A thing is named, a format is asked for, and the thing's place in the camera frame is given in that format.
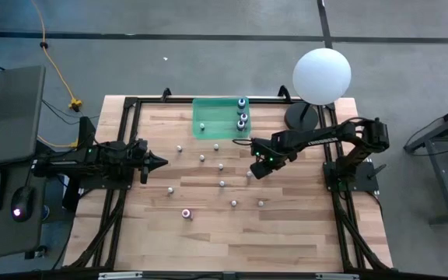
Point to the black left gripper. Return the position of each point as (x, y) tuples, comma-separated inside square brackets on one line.
[(136, 159)]

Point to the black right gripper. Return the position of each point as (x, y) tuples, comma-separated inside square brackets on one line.
[(264, 167)]

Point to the large violet food coloring bottle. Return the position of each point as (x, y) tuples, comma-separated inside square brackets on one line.
[(240, 124)]

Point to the large black food coloring bottle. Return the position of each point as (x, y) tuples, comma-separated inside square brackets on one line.
[(243, 116)]

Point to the large blue food coloring bottle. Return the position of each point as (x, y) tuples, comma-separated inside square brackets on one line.
[(241, 103)]

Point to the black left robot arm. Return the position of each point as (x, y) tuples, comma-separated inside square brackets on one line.
[(72, 159)]

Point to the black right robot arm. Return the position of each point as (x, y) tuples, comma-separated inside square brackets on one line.
[(317, 136)]

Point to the black table clamp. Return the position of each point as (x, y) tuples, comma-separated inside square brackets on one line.
[(166, 94), (284, 94)]

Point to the teal translucent plastic bin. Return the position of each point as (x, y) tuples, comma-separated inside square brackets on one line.
[(218, 116)]

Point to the white globe lamp black base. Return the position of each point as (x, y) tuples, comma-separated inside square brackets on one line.
[(321, 75)]

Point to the black computer mouse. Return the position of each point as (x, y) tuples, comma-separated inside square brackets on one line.
[(22, 202)]

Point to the grey side table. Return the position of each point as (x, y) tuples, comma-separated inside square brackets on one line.
[(10, 116)]

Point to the black metal cart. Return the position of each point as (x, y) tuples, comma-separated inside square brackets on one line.
[(442, 175)]

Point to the black aluminium table frame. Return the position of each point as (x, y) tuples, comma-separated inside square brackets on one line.
[(158, 100)]

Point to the black gantry post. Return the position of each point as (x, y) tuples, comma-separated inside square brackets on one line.
[(86, 128)]

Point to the silver edge bracket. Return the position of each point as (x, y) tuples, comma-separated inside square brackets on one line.
[(337, 276), (119, 275)]

